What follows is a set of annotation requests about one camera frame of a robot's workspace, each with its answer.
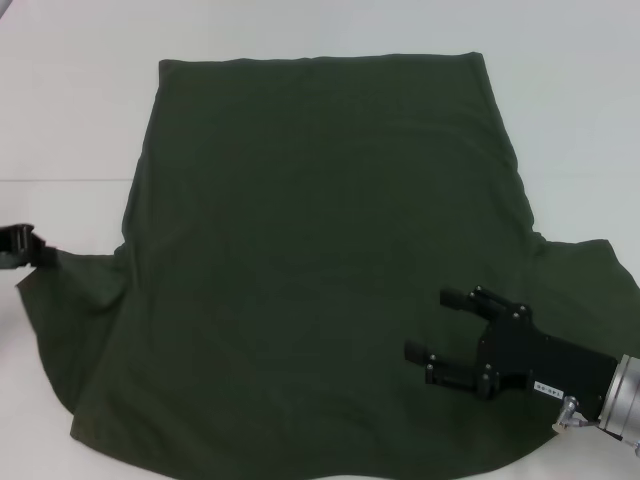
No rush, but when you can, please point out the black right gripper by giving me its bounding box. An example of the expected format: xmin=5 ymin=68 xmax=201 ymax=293
xmin=404 ymin=283 xmax=620 ymax=420

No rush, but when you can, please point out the dark green t-shirt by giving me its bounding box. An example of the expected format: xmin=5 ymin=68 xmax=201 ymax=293
xmin=14 ymin=49 xmax=640 ymax=480

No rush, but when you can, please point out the right wrist cable with connectors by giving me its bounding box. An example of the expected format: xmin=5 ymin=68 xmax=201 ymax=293
xmin=551 ymin=394 xmax=601 ymax=434

